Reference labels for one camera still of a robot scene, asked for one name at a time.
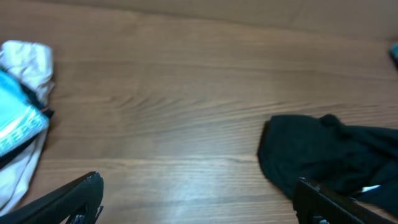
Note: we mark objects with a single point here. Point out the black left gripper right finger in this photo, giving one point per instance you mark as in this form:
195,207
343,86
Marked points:
314,203

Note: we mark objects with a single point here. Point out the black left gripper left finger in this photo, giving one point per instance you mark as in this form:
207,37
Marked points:
78,201

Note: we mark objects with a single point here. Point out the black t-shirt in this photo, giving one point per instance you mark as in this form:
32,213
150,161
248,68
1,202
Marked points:
354,161

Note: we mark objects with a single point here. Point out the light blue printed t-shirt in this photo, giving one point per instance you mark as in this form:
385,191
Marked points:
20,119

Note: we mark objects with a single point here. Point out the pale pink folded garment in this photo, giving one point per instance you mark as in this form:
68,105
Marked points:
32,64

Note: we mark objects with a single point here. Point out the blue denim jeans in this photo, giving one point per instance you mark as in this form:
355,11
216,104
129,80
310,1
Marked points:
393,53

